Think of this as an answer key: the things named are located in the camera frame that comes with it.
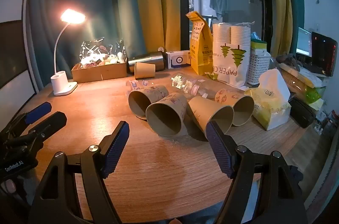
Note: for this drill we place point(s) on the sleeve of brown cups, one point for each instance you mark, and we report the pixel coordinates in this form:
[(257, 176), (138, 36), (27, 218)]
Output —
[(291, 79)]

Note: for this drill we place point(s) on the white bag of paper cups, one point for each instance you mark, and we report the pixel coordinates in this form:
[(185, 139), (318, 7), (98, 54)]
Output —
[(230, 65)]

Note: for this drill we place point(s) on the brown cardboard box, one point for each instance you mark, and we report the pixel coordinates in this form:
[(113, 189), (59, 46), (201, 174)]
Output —
[(100, 72)]

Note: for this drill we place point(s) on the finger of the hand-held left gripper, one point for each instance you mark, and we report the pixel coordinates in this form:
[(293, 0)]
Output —
[(39, 110), (51, 123)]

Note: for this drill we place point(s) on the yellow paper bag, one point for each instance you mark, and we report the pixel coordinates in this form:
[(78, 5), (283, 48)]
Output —
[(202, 52)]

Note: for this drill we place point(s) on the black case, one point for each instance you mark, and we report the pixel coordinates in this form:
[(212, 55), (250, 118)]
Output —
[(302, 112)]

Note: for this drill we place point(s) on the white desk lamp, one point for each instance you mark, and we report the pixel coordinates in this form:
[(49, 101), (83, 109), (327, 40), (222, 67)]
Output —
[(62, 85)]

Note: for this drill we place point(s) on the printed brown paper cup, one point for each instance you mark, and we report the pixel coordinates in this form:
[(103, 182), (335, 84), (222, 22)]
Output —
[(164, 118), (137, 105), (242, 110), (201, 112)]

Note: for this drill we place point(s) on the clear printed plastic wrapper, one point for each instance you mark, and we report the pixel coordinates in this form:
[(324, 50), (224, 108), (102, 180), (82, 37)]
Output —
[(139, 83)]

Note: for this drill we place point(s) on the steel thermos bottle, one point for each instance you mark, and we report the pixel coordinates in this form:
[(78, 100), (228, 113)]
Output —
[(148, 57)]

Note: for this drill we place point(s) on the yellow green pack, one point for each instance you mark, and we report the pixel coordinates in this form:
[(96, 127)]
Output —
[(259, 45)]

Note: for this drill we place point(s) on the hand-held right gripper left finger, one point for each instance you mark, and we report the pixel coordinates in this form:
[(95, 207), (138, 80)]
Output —
[(116, 151)]

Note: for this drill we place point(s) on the white plastic basket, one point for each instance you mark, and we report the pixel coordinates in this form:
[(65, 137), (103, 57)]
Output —
[(258, 66)]

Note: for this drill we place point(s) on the yellow curtain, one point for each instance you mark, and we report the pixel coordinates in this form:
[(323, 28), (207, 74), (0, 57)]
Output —
[(161, 1), (278, 1)]

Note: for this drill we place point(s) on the clear plastic bottle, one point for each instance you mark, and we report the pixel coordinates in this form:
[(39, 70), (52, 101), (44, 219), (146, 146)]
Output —
[(190, 85)]

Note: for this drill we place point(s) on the plain brown paper cup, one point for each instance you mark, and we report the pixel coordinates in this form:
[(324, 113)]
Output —
[(144, 70)]

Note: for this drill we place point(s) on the grey cloth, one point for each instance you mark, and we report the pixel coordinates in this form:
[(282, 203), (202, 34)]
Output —
[(287, 58)]

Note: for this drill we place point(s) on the computer monitor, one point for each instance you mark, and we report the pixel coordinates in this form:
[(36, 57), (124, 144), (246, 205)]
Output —
[(304, 41)]

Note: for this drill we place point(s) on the clear plastic snack bag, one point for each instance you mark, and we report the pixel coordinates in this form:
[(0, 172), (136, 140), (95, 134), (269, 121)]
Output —
[(106, 54)]

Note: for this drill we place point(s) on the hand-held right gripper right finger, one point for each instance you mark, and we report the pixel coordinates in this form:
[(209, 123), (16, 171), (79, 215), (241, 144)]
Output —
[(219, 151)]

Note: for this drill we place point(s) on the yellow white tissue pack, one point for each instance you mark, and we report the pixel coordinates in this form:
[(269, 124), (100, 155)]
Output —
[(270, 105)]

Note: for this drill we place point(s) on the person's left hand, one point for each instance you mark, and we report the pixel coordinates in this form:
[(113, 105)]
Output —
[(9, 186)]

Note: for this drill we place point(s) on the green yellow bag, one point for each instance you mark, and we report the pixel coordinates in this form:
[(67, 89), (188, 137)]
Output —
[(312, 93)]

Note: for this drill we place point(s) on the white and blue small box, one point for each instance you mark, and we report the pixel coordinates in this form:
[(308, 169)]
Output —
[(177, 60)]

